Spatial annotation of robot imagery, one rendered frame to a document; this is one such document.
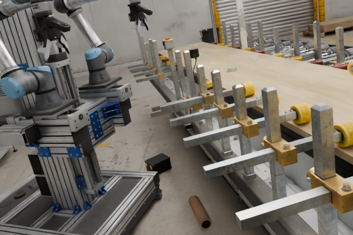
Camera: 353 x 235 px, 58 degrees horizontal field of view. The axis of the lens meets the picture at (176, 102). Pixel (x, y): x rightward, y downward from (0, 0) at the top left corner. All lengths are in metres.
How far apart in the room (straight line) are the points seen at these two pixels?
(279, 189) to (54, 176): 1.63
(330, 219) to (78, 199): 1.75
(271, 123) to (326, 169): 0.25
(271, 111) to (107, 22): 8.86
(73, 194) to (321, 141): 1.84
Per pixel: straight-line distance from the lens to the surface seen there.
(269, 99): 1.02
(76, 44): 9.85
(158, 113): 1.92
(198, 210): 2.33
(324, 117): 0.81
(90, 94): 2.29
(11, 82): 1.76
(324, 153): 0.85
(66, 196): 2.42
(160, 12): 9.73
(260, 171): 1.61
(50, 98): 1.86
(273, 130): 1.06
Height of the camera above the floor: 1.43
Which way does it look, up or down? 16 degrees down
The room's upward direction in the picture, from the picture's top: 11 degrees counter-clockwise
